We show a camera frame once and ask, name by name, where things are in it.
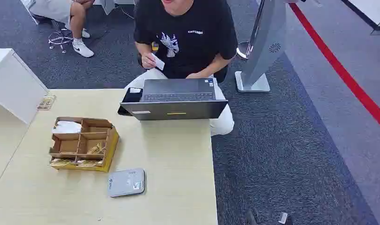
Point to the white card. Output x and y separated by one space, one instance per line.
158 62

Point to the dark grey laptop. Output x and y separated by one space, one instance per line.
177 102

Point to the black card reader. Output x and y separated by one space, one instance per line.
131 97

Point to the person in black shirt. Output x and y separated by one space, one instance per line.
189 46

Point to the grey flat device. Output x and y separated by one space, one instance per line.
126 183

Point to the grey standing kiosk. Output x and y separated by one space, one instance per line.
261 46

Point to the gold printed cards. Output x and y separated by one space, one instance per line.
96 149

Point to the wooden compartment box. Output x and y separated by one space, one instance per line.
84 144

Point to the white cards stack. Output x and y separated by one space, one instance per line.
67 127

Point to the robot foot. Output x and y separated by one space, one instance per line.
267 218

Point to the small printed card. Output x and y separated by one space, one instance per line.
46 102

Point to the chrome stool base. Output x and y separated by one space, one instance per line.
60 38

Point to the seated person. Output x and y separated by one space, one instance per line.
65 18

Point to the white partition panel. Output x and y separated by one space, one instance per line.
14 84

